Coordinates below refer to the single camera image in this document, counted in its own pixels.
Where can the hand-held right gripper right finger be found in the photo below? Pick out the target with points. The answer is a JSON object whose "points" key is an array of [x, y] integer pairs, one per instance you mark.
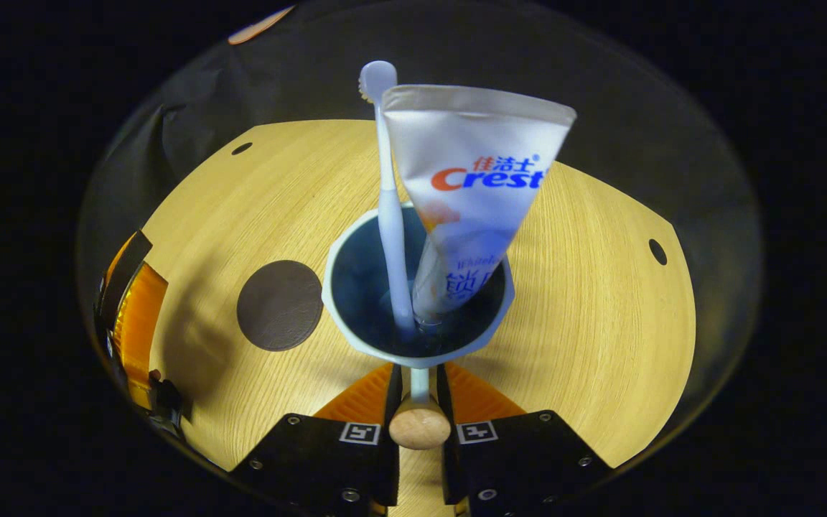
{"points": [[451, 474]]}

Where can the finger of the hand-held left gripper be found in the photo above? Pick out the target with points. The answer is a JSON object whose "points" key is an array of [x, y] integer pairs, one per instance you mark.
{"points": [[142, 323], [126, 276]]}

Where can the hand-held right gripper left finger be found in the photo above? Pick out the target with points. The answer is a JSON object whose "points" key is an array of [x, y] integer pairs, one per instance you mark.
{"points": [[390, 474]]}

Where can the dark round coaster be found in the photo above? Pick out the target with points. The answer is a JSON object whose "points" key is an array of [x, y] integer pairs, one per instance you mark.
{"points": [[279, 305]]}

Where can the light blue cup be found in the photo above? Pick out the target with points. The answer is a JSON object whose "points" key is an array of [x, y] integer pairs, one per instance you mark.
{"points": [[356, 287]]}

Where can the white toothbrush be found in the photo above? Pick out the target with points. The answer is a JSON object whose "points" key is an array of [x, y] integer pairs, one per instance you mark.
{"points": [[390, 215]]}

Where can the white toothpaste tube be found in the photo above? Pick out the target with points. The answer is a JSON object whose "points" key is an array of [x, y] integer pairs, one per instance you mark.
{"points": [[471, 201]]}

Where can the wooden desktop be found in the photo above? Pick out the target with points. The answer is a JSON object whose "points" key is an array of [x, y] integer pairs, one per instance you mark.
{"points": [[586, 323]]}

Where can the black backdrop cloth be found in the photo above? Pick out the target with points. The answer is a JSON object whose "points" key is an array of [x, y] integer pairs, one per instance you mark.
{"points": [[636, 129]]}

